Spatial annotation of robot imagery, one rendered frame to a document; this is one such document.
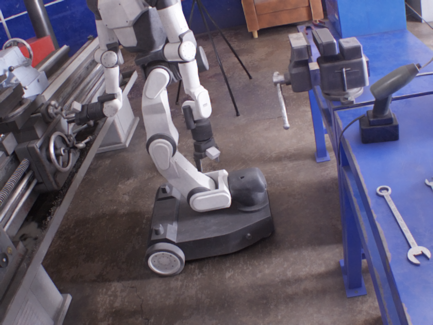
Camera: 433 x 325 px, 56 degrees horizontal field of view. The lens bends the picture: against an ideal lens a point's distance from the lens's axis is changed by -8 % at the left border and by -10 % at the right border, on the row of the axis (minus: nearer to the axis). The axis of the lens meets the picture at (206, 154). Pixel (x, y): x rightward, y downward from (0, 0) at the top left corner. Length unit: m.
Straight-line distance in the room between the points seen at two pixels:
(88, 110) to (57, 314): 1.05
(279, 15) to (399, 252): 4.62
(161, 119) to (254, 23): 3.49
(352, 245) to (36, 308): 1.45
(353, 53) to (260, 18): 3.89
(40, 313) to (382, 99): 1.75
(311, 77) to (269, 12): 3.83
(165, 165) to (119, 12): 0.74
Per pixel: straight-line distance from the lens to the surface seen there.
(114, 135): 3.60
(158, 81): 1.90
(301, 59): 1.50
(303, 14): 5.42
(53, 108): 2.27
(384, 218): 1.06
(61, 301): 2.39
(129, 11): 1.77
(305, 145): 3.00
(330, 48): 1.50
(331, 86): 1.58
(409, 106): 1.53
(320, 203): 2.48
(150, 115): 2.01
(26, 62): 2.77
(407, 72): 1.26
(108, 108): 2.15
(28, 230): 2.34
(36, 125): 2.21
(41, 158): 2.21
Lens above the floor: 1.56
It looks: 30 degrees down
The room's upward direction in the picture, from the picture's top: 16 degrees counter-clockwise
